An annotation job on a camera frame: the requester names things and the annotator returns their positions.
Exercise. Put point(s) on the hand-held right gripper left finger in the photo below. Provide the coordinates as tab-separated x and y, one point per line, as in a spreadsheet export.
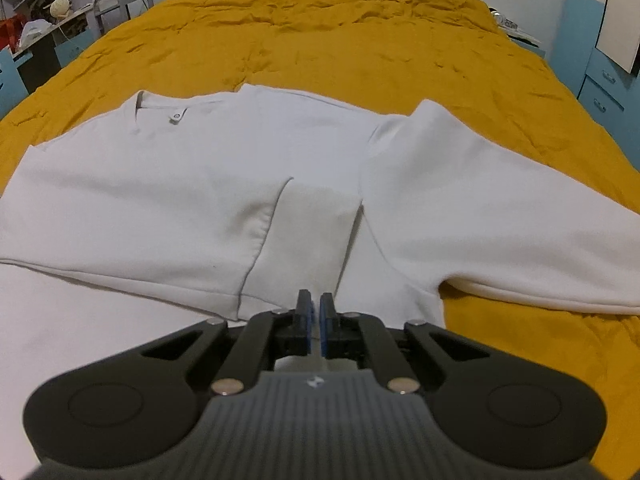
306	321

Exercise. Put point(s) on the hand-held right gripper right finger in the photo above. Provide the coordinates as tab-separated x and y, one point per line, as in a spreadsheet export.
327	322

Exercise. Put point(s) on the white sweatshirt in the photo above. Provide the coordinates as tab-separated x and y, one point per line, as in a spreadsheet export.
175	185

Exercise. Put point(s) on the mustard yellow bedspread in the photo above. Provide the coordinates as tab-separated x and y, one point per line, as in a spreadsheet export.
350	35

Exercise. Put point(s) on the bedside table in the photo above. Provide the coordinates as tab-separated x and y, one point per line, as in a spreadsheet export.
520	35

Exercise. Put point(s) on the blue and white wardrobe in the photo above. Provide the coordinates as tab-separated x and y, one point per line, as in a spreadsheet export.
595	85

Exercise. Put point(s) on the grey chair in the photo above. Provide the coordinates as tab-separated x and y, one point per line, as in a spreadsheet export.
125	2

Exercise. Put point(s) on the blue desk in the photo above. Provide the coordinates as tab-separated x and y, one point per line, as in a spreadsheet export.
60	47

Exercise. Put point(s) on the cream yarn ball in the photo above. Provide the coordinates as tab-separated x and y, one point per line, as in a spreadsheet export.
61	8

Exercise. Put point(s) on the white plastic bag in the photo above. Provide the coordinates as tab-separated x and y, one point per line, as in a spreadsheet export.
34	30

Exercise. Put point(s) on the red bag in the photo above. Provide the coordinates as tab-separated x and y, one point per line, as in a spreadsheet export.
11	32

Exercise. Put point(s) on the white board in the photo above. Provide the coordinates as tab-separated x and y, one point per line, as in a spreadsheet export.
620	15

